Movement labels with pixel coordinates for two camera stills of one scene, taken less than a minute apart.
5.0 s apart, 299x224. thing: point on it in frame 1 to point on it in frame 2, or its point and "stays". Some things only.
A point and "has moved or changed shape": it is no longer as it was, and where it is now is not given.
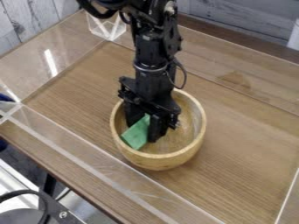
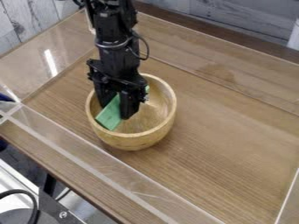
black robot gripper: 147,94 to 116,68
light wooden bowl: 174,149 has moved or changed shape
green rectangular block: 135,134 to 108,118
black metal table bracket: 57,213 stays
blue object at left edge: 5,98 stays
